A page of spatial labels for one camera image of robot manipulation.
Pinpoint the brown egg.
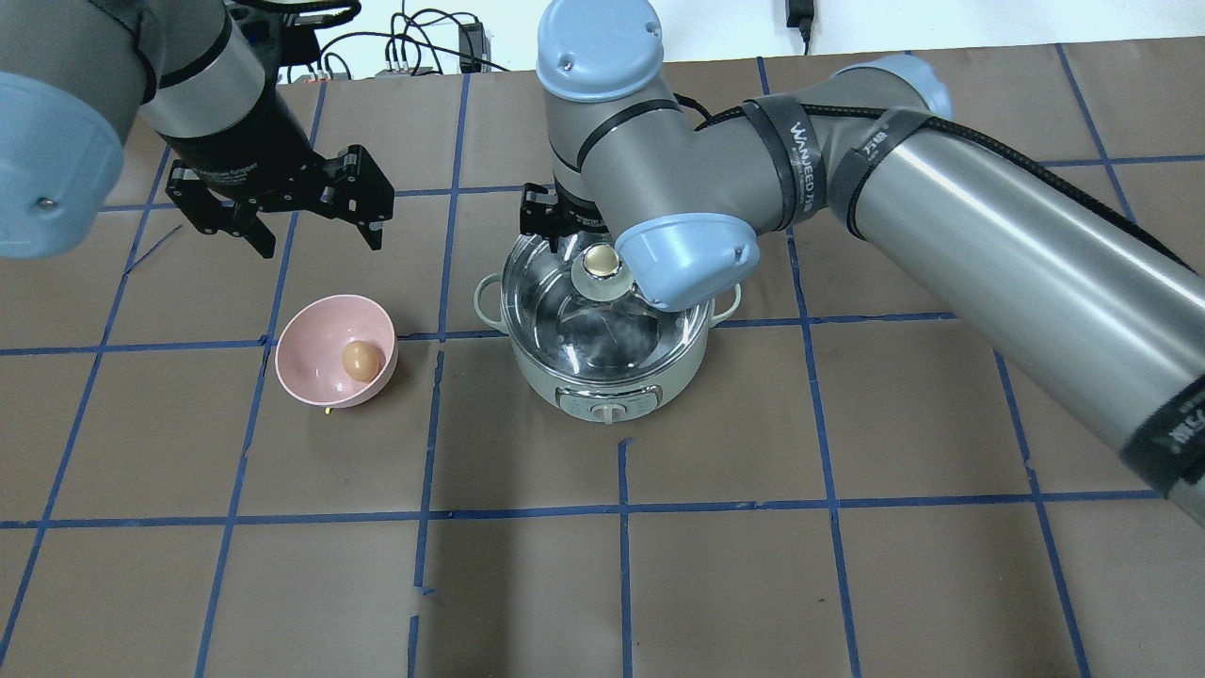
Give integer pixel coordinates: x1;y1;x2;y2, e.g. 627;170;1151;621
341;340;384;383

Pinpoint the glass pot lid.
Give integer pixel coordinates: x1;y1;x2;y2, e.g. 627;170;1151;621
500;232;715;382

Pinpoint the black power adapter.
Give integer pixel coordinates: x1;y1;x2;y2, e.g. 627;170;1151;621
458;20;488;73

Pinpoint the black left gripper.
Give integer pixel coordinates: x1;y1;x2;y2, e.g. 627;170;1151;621
165;143;394;259

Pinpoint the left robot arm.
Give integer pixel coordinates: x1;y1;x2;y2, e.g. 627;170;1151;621
1;1;394;259

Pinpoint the pale green electric pot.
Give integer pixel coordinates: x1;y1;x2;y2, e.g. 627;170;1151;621
474;250;742;424

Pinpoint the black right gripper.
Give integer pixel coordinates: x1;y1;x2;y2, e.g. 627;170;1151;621
521;182;609;243

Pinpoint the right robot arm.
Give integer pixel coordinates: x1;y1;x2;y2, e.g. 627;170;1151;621
537;1;1204;521

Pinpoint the pink bowl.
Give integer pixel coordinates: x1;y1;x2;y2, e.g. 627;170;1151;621
275;295;396;409

